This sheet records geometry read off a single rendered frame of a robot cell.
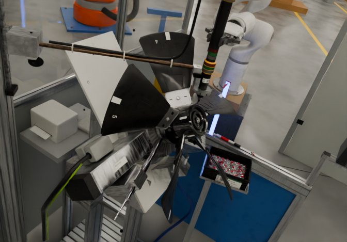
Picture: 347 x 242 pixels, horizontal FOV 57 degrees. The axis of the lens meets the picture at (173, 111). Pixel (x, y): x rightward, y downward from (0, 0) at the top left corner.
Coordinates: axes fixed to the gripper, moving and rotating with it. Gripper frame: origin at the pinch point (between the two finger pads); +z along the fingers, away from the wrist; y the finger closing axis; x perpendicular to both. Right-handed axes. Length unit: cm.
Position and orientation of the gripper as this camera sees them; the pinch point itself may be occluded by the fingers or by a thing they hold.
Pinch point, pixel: (216, 38)
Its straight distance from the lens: 111.2
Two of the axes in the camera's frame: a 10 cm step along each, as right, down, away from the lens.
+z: -5.0, 4.0, -7.7
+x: 2.0, -8.1, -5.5
